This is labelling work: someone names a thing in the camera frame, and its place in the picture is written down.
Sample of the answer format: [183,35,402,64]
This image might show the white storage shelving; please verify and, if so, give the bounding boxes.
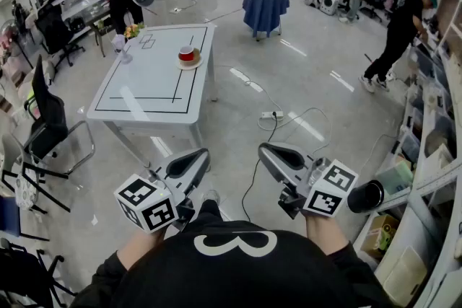
[352,0,462,308]

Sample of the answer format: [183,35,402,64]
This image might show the pale green box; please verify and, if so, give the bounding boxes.
[375,159,414,194]

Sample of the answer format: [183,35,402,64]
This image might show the cardboard box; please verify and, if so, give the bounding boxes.
[360,214,401,261]

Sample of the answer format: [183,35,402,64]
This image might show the person's black printed shirt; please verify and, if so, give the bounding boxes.
[70,211,398,308]

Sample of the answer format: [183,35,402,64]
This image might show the person's left forearm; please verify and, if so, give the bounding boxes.
[115,225,167,271]

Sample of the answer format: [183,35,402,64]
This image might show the black cable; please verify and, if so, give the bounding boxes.
[240,113,279,224]

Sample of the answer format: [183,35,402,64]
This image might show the white round-window backpack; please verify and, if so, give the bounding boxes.
[319,0,340,17]

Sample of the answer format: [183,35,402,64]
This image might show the white table with black lines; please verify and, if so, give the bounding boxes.
[85,23,218,170]

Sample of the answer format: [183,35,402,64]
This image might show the orange flowers in white pot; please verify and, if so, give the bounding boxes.
[123,22,146,40]

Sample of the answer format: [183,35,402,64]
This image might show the blue chair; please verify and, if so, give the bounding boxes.
[0,196,21,237]

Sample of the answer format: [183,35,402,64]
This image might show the round table with blue cloth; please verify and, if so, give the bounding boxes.
[242,0,290,43]

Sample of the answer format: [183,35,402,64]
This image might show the black cylindrical tumbler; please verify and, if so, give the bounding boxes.
[346,179,385,214]

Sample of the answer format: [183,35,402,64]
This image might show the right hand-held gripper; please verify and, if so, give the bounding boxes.
[258,141,359,220]

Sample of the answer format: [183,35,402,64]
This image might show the pale chair with patterned cushion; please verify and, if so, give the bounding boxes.
[0,133,71,214]

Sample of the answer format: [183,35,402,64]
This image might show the white plate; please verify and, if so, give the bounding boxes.
[176,53,204,71]

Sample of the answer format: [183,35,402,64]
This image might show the black cantilever chair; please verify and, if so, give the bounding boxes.
[23,53,97,175]

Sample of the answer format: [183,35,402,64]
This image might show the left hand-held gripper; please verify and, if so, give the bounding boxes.
[113,147,212,234]

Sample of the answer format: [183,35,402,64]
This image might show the black swivel office chair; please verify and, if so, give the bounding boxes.
[35,3,87,69]

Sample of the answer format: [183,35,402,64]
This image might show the neon green bag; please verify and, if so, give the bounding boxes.
[25,88,39,120]

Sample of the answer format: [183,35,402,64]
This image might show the person's right forearm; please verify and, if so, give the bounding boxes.
[305,213,353,258]

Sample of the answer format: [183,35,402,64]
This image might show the white cable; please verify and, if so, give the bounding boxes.
[215,64,333,156]

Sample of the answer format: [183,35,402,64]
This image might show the person's grey shoe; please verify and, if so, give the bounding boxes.
[200,190,221,207]

